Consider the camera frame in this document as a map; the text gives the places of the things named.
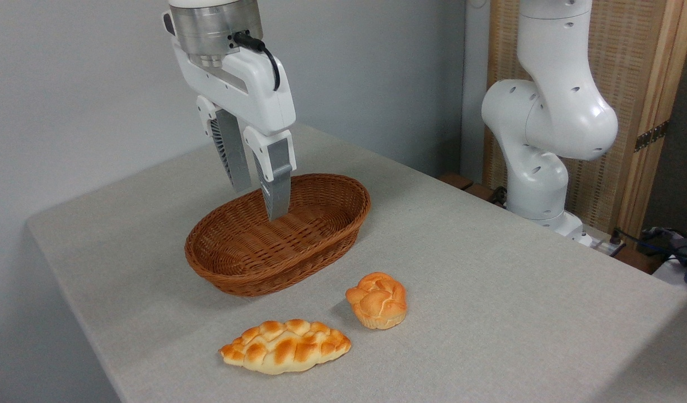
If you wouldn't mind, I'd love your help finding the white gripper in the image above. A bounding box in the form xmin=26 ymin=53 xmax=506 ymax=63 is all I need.
xmin=172 ymin=41 xmax=297 ymax=221

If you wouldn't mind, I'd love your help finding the long braided bread loaf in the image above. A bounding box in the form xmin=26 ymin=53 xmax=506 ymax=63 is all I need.
xmin=218 ymin=319 xmax=352 ymax=375

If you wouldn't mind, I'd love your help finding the brown oval wicker basket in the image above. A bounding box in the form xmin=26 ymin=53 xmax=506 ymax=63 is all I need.
xmin=185 ymin=174 xmax=371 ymax=297

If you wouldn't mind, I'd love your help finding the round knotted bread bun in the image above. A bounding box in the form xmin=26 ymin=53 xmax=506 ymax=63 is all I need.
xmin=345 ymin=272 xmax=408 ymax=330

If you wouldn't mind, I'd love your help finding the grey fabric tablecloth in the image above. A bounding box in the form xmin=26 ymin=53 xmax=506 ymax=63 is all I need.
xmin=25 ymin=122 xmax=687 ymax=403

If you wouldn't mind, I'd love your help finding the dark metal screen hinge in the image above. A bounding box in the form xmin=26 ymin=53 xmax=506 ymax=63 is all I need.
xmin=634 ymin=120 xmax=670 ymax=153

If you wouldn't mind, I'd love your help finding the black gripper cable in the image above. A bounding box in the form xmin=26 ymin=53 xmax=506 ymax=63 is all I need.
xmin=233 ymin=32 xmax=281 ymax=92

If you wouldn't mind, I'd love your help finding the black and blue cable bundle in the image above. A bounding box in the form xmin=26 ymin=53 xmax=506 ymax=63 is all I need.
xmin=611 ymin=224 xmax=687 ymax=290

